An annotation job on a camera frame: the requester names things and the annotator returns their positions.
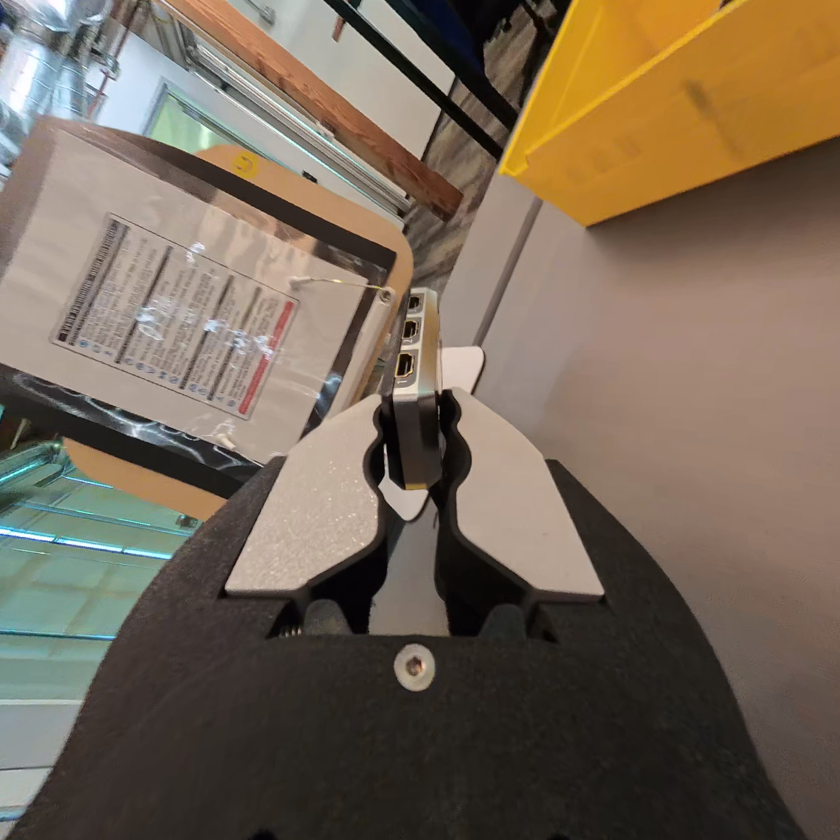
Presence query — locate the silver metal duct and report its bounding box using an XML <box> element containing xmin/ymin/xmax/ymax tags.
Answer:
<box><xmin>0</xmin><ymin>0</ymin><xmax>126</xmax><ymax>173</ymax></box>

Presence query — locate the glass partition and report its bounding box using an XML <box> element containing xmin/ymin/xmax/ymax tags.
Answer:
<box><xmin>0</xmin><ymin>407</ymin><xmax>201</xmax><ymax>703</ymax></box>

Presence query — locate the silver hdmi switch box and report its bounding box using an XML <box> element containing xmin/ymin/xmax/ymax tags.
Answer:
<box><xmin>381</xmin><ymin>287</ymin><xmax>444</xmax><ymax>492</ymax></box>

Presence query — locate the printed instruction label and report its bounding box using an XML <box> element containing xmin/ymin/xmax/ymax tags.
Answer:
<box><xmin>49</xmin><ymin>213</ymin><xmax>301</xmax><ymax>421</ymax></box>

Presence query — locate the black metal frame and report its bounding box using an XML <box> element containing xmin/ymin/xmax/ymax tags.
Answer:
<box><xmin>325</xmin><ymin>0</ymin><xmax>549</xmax><ymax>158</ymax></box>

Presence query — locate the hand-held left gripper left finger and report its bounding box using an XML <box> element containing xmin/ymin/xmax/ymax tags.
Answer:
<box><xmin>223</xmin><ymin>394</ymin><xmax>398</xmax><ymax>637</ymax></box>

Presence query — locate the brown wooden beam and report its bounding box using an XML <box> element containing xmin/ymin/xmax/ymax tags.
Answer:
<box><xmin>154</xmin><ymin>0</ymin><xmax>464</xmax><ymax>223</ymax></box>

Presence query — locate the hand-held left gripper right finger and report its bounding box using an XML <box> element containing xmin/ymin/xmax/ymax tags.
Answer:
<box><xmin>433</xmin><ymin>388</ymin><xmax>606</xmax><ymax>637</ymax></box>

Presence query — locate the yellow plastic bin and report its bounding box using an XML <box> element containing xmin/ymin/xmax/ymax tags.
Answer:
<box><xmin>499</xmin><ymin>0</ymin><xmax>840</xmax><ymax>227</ymax></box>

